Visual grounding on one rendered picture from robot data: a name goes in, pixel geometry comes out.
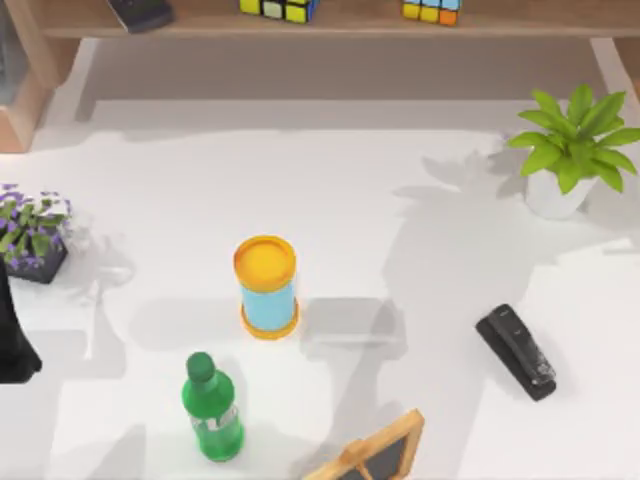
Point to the yellow and blue can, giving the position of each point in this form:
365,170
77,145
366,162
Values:
266,290

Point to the green bottle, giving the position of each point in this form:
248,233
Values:
212,410

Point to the wooden open shelf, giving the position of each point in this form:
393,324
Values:
350,26

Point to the wooden framed blackboard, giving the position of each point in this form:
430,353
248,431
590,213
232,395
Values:
376,452

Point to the puzzle cube with black edges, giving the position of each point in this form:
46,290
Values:
280,8

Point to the puzzle cube with white edges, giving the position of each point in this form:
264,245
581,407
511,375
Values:
431,11

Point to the green plant in white pot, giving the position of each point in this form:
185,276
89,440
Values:
570,150

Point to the purple flowers in black pot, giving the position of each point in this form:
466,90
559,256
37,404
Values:
31,235

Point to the black stapler on shelf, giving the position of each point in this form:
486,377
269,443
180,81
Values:
142,11

